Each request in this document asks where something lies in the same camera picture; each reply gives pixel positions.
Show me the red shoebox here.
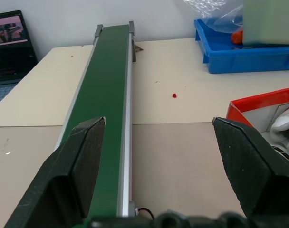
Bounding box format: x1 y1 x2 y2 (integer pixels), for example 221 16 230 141
225 85 289 171

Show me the clear plastic bag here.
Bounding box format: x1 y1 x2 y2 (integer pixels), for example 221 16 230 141
183 0 245 34

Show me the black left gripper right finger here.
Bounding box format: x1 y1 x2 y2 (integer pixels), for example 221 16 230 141
212 116 289 219

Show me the red and black wire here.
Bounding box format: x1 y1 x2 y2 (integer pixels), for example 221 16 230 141
137 207 155 219

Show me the green conveyor belt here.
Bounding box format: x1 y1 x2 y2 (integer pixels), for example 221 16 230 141
54 20 138 219

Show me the black laptop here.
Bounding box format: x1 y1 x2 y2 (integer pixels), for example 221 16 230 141
0 9 39 109

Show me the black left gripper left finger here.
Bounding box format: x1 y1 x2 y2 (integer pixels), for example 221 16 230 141
3 116 106 228

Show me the blue plastic bin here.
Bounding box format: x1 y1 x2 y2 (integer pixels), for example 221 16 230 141
193 18 289 74

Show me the white shoe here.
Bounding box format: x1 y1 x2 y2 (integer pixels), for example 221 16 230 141
269 107 289 163

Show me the pale green box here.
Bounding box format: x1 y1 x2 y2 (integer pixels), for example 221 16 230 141
242 0 289 48

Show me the orange round object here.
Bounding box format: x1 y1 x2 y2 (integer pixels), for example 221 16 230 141
231 30 244 45

